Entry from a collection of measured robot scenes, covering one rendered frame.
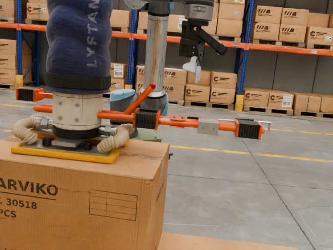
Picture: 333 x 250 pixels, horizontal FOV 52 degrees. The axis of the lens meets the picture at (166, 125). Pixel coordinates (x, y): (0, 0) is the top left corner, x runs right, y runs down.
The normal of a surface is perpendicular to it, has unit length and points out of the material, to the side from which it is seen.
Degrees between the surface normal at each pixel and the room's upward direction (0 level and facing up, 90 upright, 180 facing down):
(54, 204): 90
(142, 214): 90
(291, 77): 90
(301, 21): 90
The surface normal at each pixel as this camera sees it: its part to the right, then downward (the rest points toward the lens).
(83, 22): 0.37, -0.12
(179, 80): -0.04, 0.19
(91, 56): 0.73, 0.00
